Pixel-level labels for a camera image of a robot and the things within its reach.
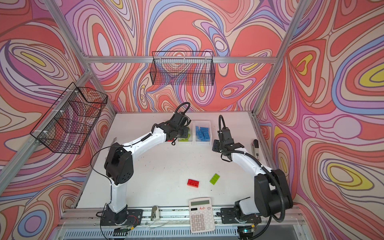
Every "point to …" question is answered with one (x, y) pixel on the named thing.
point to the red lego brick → (193, 183)
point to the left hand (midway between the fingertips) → (188, 130)
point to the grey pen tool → (114, 140)
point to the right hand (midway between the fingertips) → (219, 148)
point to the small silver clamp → (155, 213)
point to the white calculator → (201, 215)
